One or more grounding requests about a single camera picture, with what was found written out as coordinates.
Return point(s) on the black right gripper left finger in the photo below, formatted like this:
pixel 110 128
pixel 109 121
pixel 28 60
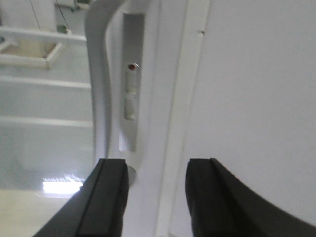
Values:
pixel 97 209

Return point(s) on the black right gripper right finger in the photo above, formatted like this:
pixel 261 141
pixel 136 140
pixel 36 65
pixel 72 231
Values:
pixel 220 205

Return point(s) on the white sliding glass door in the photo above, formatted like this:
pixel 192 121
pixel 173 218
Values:
pixel 46 116

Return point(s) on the white door handle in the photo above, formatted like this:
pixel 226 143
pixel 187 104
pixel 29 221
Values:
pixel 97 21

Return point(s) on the white door lock plate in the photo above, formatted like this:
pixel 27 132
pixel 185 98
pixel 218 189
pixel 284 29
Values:
pixel 132 53

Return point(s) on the wooden tray with white rim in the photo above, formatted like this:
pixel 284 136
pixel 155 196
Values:
pixel 42 56

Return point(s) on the white wall panel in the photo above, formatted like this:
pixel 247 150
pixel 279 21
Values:
pixel 254 103

